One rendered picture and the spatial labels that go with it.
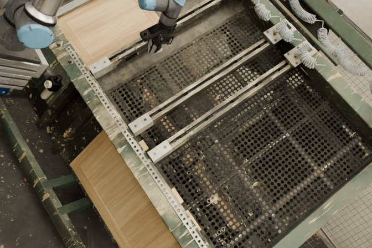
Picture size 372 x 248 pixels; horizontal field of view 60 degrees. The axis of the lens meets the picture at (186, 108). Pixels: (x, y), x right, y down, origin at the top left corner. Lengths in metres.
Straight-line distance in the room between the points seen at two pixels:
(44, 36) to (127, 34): 0.92
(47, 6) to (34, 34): 0.11
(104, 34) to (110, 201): 1.07
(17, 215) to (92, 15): 1.33
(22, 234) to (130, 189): 0.68
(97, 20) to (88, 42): 0.17
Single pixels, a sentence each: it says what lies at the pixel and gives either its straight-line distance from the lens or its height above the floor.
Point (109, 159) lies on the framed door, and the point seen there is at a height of 0.55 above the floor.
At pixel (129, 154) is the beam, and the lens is 1.77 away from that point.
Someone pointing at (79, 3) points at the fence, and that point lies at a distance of 2.28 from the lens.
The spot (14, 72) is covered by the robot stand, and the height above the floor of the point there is 0.92.
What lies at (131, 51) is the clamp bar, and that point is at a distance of 1.99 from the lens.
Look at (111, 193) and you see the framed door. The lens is 2.19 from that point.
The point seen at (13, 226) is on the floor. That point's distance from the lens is 2.27.
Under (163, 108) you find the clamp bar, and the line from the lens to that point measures 1.82.
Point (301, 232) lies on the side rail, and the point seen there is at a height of 1.25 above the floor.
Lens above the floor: 1.80
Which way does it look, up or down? 20 degrees down
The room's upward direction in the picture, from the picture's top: 47 degrees clockwise
